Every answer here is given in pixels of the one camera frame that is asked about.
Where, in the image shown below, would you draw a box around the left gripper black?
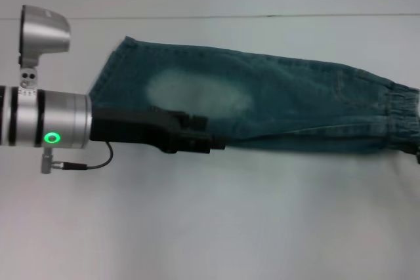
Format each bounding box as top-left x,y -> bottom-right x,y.
90,106 -> 227,155

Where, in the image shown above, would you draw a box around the blue denim shorts with print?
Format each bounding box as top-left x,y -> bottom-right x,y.
88,34 -> 420,156

